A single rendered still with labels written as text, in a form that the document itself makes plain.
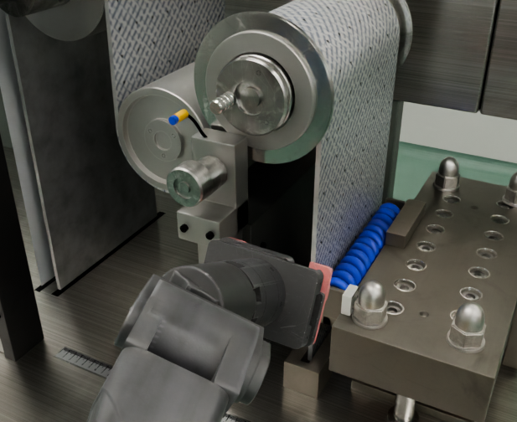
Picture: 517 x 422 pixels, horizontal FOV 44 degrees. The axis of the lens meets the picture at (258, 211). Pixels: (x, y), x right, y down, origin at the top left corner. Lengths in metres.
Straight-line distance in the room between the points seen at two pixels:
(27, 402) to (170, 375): 0.48
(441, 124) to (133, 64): 2.83
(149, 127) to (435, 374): 0.39
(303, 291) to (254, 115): 0.18
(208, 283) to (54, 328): 0.49
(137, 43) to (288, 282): 0.35
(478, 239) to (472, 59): 0.23
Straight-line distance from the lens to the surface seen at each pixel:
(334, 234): 0.73
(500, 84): 0.90
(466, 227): 0.86
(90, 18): 0.73
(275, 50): 0.60
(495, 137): 3.45
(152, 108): 0.71
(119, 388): 0.34
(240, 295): 0.45
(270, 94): 0.59
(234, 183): 0.64
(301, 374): 0.76
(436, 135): 3.50
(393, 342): 0.66
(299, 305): 0.52
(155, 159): 0.73
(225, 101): 0.60
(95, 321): 0.90
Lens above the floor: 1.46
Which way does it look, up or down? 30 degrees down
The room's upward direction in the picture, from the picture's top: straight up
